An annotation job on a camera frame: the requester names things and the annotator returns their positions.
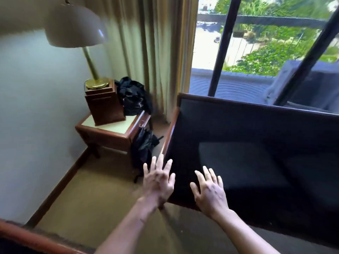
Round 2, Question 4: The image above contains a person's left hand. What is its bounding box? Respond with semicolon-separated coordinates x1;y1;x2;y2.
143;154;176;207

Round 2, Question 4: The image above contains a person's right hand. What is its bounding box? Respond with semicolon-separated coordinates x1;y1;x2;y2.
190;166;230;220

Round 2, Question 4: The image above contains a person's left forearm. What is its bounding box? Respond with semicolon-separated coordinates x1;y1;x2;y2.
94;196;160;254

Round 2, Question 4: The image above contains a person's right forearm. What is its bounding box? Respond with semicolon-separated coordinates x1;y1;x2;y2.
212;209;282;254

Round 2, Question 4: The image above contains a black backpack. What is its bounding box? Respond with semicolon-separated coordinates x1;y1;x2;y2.
130;127;164;183

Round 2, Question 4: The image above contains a wooden side table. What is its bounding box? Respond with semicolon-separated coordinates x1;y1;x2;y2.
75;110;153;159

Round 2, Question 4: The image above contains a black crumpled garment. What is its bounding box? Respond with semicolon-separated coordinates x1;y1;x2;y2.
114;76;153;117

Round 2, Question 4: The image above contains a brown wooden box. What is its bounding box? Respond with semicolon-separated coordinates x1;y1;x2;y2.
84;79;126;127

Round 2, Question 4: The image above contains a beige curtain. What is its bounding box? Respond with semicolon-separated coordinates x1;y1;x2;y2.
85;0;200;124

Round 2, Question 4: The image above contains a grey outdoor unit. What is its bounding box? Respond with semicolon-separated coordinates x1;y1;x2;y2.
262;60;339;114

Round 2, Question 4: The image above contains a brass lamp with white shade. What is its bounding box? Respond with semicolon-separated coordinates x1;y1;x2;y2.
44;0;110;90

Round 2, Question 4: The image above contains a dark balcony railing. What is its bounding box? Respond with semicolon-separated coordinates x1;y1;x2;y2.
197;14;327;29

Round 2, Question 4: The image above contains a black sofa with wooden frame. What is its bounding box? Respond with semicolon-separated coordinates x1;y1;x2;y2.
158;93;339;247

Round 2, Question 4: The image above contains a black window frame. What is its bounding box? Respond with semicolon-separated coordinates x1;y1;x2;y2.
208;0;339;107

